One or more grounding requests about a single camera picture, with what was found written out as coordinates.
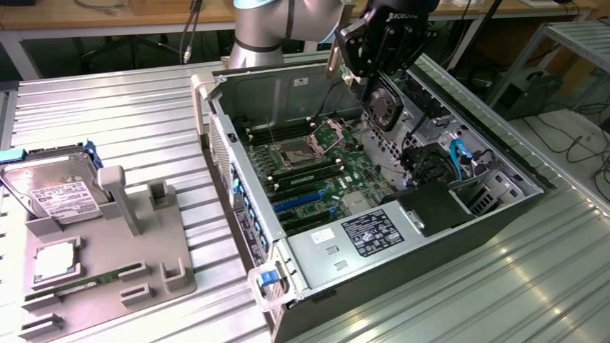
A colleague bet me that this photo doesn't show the aluminium frame shelf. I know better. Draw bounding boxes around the aluminium frame shelf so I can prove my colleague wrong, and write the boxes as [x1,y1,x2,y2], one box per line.
[484,20,610,119]

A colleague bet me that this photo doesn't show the loose green RAM stick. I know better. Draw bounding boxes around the loose green RAM stick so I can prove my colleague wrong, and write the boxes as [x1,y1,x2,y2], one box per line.
[22,262,145,302]

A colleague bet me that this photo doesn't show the silver CPU chip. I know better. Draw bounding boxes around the silver CPU chip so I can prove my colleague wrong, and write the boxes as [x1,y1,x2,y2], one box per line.
[34,244,78,277]

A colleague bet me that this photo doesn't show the black wire bundle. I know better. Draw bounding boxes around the black wire bundle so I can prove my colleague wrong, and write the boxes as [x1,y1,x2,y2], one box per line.
[397,141,453,187]

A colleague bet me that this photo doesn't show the black RAM slot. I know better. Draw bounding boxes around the black RAM slot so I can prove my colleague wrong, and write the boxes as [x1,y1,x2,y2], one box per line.
[245,120,311,139]
[249,127,316,146]

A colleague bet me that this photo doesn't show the thin black wire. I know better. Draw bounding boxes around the thin black wire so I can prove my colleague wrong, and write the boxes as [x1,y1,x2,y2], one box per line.
[320,80,355,116]

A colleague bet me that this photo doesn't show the blue expansion slot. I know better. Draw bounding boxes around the blue expansion slot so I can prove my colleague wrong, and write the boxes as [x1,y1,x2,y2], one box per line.
[272,191,325,212]

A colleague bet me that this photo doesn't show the metal disk bay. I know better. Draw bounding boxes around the metal disk bay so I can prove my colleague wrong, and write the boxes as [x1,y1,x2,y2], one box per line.
[449,170,535,219]

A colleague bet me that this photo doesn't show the open black PC case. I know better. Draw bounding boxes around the open black PC case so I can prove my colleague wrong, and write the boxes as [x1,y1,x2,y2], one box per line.
[189,53,556,343]

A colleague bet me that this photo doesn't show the black expansion slot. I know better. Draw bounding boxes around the black expansion slot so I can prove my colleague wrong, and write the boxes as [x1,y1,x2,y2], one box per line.
[280,209,335,230]

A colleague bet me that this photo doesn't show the black plastic shroud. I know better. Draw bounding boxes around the black plastic shroud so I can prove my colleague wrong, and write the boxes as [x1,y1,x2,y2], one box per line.
[397,182,477,237]

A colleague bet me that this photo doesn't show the grey power supply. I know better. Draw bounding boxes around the grey power supply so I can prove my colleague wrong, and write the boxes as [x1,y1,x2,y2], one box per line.
[285,199,428,291]

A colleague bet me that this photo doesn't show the silver hard disk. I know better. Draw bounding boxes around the silver hard disk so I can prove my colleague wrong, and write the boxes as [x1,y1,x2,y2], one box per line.
[0,153,97,225]

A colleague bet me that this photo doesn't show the blue disk caddy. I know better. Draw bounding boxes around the blue disk caddy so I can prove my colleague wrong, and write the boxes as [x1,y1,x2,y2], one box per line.
[0,141,104,173]

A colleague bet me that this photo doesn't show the silver chipset heat sink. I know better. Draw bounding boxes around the silver chipset heat sink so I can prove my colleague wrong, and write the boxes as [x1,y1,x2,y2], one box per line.
[341,191,377,212]

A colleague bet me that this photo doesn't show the installed green RAM stick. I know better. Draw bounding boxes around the installed green RAM stick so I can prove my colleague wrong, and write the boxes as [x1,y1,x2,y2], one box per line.
[273,166,344,190]

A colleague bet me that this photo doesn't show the metal socket cover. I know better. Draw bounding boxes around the metal socket cover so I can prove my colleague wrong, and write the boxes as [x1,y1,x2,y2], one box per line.
[308,119,344,148]

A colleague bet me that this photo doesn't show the blue wire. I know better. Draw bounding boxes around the blue wire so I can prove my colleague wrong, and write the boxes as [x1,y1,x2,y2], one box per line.
[448,138,468,182]

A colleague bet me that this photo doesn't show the CPU socket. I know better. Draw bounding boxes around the CPU socket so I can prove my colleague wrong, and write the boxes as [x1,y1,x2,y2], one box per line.
[279,141,317,166]

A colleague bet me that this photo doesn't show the wooden desk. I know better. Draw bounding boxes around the wooden desk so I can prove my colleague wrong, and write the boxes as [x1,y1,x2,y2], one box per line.
[0,0,596,41]

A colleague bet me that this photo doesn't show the grey parts rack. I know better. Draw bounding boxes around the grey parts rack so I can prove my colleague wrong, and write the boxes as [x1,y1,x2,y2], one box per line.
[18,166,198,340]

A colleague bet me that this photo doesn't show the green motherboard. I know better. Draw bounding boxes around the green motherboard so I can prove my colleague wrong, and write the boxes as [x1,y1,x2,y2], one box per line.
[240,110,405,237]

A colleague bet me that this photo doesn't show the hanging black cable with plug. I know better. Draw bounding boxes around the hanging black cable with plug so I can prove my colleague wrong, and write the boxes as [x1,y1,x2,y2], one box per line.
[180,0,205,64]

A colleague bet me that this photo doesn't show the black box device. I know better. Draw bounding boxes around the black box device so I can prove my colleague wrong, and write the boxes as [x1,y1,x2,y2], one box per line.
[503,70,564,121]

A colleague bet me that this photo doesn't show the black floor cables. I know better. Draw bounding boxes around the black floor cables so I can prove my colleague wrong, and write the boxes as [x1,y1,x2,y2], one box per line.
[521,102,610,180]

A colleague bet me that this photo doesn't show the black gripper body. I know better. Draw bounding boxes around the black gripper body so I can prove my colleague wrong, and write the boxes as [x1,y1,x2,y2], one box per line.
[359,0,441,41]

